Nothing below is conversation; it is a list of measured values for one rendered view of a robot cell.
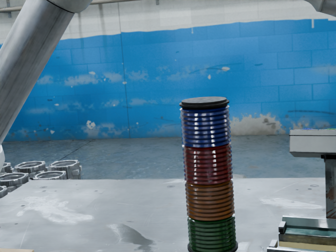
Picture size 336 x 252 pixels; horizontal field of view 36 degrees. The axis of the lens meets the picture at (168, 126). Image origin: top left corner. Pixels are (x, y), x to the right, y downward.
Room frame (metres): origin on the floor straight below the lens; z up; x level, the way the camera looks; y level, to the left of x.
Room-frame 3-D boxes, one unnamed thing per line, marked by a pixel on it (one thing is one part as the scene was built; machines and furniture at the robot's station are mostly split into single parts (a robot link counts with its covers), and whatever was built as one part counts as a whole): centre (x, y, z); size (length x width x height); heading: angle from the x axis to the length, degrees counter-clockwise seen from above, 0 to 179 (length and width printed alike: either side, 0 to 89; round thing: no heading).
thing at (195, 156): (0.61, -0.05, 1.14); 0.06 x 0.06 x 0.04
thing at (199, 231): (0.61, -0.05, 1.05); 0.06 x 0.06 x 0.04
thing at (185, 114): (0.61, -0.05, 1.19); 0.06 x 0.06 x 0.04
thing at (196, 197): (0.61, -0.05, 1.10); 0.06 x 0.06 x 0.04
